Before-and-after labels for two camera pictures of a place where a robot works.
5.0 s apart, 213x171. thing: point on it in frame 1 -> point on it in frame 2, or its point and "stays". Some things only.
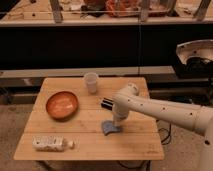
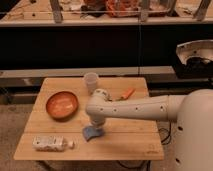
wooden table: (66, 122) stays
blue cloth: (109, 127) -> (90, 131)
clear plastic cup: (91, 81) stays
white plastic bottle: (46, 143) stays
